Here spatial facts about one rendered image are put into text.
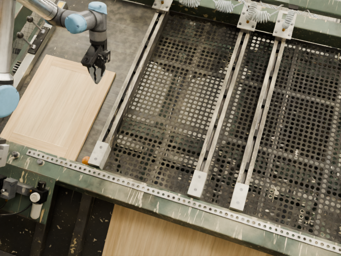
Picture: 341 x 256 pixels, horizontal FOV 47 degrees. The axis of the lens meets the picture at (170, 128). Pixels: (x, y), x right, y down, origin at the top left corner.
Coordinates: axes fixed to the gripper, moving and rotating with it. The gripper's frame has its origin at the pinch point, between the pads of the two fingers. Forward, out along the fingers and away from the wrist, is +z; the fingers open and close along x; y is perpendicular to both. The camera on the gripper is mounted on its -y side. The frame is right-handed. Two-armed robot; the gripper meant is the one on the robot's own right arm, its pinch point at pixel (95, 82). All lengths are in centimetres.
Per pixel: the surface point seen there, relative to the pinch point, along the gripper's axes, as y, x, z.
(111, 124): 9.0, -3.9, 27.0
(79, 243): -20, -1, 89
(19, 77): 17, 58, 20
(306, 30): 87, -83, -17
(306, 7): 142, -79, -16
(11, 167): -24, 34, 46
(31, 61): 27, 58, 15
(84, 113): 13.6, 14.7, 28.4
